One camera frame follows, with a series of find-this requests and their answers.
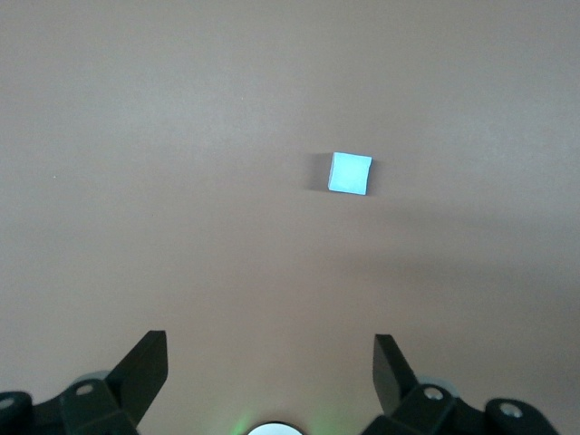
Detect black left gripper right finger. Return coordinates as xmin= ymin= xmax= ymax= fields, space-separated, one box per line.
xmin=362 ymin=333 xmax=556 ymax=435

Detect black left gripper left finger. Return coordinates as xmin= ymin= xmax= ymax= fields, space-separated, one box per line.
xmin=0 ymin=331 xmax=169 ymax=435

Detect blue foam block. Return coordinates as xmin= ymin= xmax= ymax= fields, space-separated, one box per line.
xmin=326 ymin=151 xmax=373 ymax=197

